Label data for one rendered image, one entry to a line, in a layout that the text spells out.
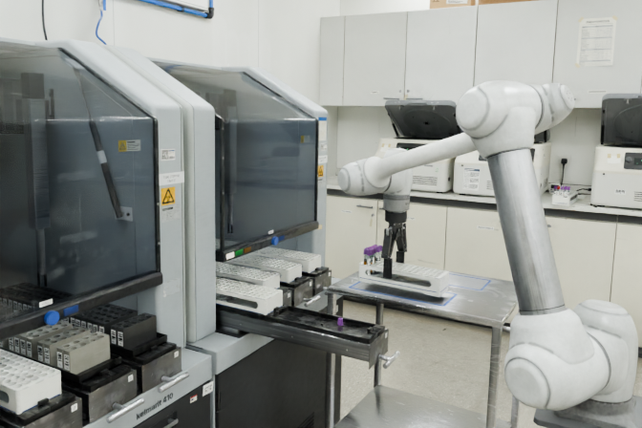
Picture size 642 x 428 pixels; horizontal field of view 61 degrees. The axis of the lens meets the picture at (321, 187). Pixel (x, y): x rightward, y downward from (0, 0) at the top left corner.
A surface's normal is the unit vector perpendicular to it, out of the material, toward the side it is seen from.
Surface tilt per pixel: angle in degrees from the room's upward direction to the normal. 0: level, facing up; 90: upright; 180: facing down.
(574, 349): 67
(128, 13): 90
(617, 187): 90
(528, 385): 96
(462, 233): 90
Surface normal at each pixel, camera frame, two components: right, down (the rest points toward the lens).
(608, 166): -0.40, -0.42
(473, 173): -0.47, 0.11
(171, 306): 0.88, 0.08
